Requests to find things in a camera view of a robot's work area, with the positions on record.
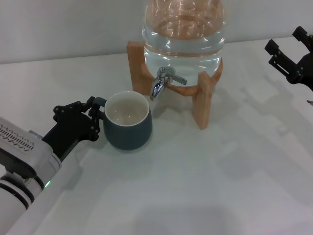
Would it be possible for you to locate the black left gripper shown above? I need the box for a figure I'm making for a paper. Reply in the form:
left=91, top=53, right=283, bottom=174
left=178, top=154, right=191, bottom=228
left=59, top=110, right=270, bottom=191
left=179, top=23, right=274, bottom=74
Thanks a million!
left=41, top=96, right=101, bottom=162

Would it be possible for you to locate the dark teal ceramic cup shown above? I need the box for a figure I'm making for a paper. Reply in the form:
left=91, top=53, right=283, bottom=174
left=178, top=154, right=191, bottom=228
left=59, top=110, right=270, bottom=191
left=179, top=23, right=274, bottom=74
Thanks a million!
left=94, top=90, right=153, bottom=151

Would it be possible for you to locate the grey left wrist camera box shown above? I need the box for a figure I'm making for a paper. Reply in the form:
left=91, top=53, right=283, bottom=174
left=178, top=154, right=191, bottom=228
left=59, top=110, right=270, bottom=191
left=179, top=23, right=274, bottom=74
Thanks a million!
left=0, top=117, right=56, bottom=177

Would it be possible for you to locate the wooden dispenser stand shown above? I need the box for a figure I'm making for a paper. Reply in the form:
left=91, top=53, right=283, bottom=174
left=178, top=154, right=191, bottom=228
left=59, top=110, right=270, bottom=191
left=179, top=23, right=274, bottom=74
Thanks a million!
left=126, top=40, right=224, bottom=130

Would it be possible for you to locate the chrome faucet tap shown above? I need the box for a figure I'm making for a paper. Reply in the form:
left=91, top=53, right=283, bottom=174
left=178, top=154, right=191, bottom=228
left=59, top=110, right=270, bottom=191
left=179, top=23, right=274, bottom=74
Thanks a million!
left=150, top=67, right=188, bottom=101

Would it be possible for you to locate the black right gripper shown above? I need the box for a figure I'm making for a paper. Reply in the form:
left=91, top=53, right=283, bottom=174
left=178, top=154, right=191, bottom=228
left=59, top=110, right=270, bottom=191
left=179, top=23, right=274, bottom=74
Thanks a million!
left=265, top=26, right=313, bottom=93

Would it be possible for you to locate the glass water dispenser jar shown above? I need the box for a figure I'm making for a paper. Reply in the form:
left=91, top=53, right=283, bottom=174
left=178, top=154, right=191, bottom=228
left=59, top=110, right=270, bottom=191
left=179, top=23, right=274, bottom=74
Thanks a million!
left=141, top=0, right=226, bottom=88

